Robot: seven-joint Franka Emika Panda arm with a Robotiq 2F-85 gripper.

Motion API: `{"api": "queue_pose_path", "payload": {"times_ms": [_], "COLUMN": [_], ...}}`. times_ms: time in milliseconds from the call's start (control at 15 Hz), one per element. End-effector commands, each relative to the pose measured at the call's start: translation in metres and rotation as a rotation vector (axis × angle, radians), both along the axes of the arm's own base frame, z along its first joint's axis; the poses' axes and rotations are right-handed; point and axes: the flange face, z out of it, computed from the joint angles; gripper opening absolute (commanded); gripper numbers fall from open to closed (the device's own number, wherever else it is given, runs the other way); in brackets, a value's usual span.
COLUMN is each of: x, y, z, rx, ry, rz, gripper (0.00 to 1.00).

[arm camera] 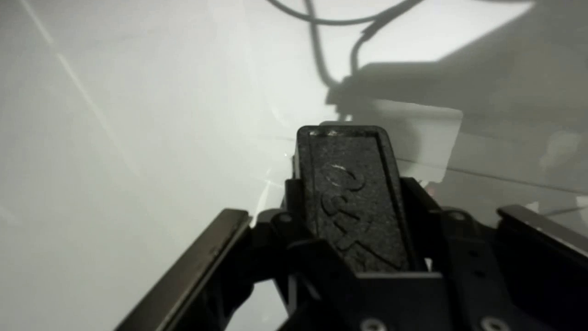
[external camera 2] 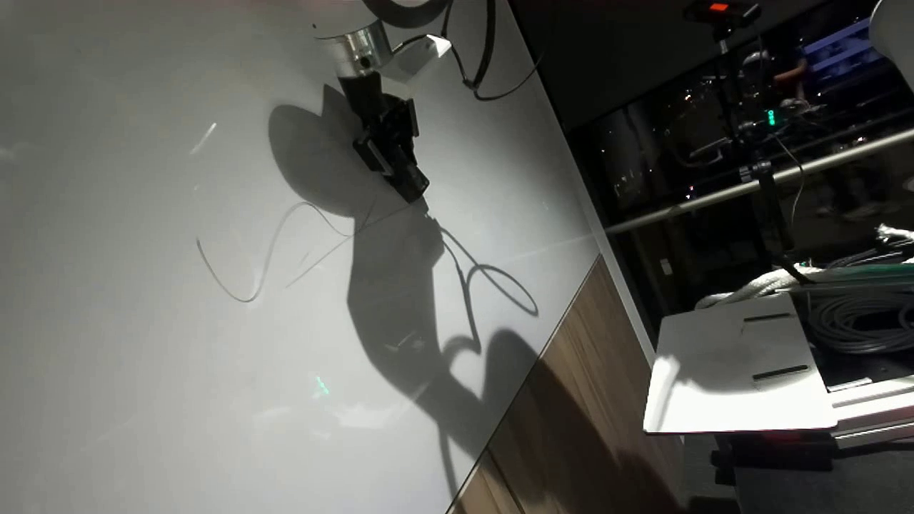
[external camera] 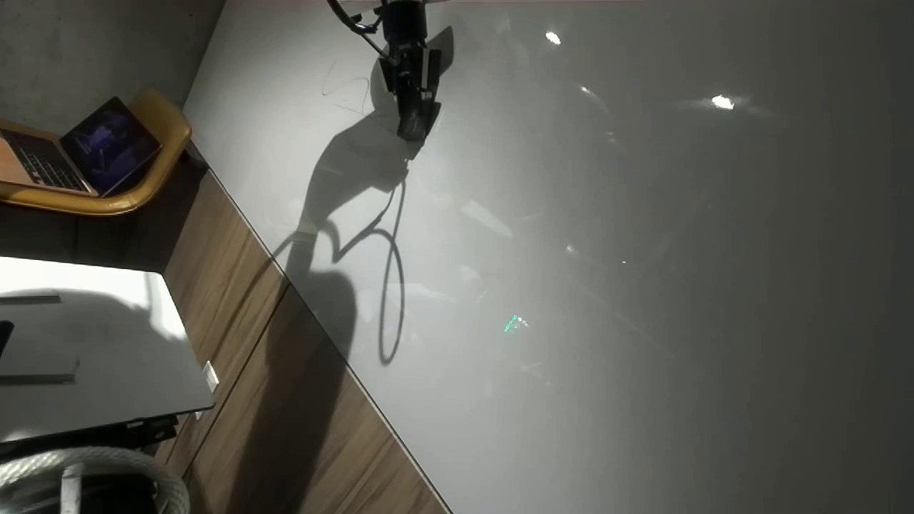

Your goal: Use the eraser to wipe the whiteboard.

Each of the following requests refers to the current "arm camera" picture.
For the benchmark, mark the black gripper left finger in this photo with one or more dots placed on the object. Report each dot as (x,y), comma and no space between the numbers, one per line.
(194,269)

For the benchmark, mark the large grey whiteboard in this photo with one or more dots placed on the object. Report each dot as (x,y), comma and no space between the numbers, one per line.
(121,154)

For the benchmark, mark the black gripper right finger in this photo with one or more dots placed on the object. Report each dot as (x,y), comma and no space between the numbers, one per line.
(520,277)

